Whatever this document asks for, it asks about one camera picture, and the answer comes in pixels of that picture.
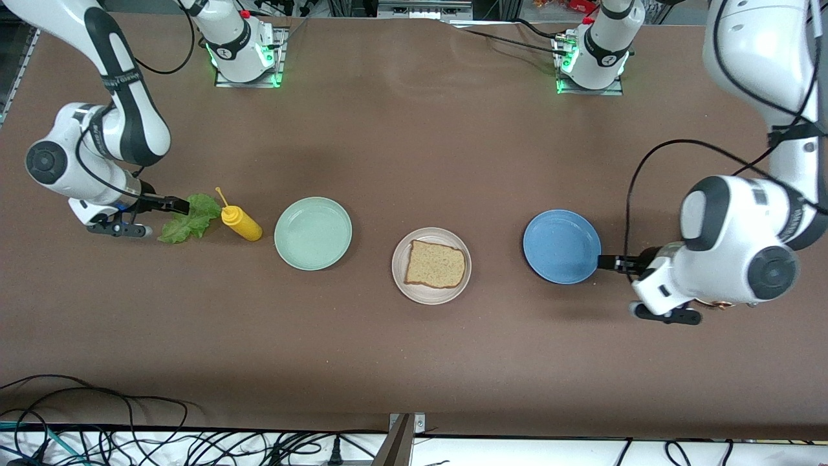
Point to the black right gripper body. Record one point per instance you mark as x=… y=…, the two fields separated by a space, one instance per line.
x=146 y=202

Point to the green lettuce leaf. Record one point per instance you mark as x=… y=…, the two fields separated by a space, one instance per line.
x=194 y=223

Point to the brown bread slice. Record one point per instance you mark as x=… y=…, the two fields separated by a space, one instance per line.
x=435 y=265

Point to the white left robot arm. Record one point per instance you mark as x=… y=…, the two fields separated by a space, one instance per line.
x=744 y=233

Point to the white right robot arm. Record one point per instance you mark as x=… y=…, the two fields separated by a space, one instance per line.
x=129 y=110

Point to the blue plate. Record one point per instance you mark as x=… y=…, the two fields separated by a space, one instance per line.
x=561 y=246

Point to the mint green plate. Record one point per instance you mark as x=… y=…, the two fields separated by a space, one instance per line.
x=313 y=233

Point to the beige plate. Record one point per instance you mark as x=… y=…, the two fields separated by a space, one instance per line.
x=430 y=296

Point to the white toaster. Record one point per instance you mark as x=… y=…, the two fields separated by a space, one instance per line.
x=721 y=304

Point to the yellow mustard squeeze bottle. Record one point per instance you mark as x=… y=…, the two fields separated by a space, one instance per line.
x=242 y=223

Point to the red package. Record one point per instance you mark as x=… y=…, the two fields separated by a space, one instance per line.
x=576 y=5

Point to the black power plug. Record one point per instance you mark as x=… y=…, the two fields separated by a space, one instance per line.
x=335 y=456

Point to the grey power strip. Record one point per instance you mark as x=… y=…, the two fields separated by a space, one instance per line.
x=424 y=10

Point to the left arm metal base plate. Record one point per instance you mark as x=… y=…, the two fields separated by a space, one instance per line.
x=592 y=92

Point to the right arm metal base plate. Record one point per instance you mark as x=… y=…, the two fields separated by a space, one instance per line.
x=282 y=65

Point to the long aluminium edge rail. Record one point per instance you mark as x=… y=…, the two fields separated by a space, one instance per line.
x=16 y=71

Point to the grey metal bracket post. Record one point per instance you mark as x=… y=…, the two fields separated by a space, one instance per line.
x=401 y=446

